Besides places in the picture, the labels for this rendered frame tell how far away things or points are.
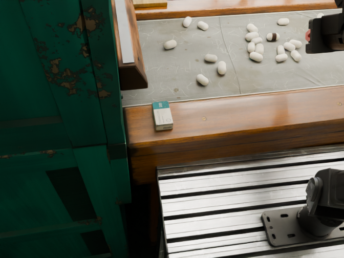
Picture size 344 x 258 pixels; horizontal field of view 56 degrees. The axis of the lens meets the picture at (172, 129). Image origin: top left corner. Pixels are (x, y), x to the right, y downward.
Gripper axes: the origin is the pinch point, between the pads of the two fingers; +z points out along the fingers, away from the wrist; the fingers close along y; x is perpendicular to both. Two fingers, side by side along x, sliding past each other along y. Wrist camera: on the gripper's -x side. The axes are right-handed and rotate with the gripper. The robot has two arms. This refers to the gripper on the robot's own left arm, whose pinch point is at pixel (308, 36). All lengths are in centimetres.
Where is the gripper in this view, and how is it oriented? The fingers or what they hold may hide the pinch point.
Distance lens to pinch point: 80.0
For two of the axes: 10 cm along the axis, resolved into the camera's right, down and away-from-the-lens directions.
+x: 0.7, 9.6, 2.6
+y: -9.8, 1.1, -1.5
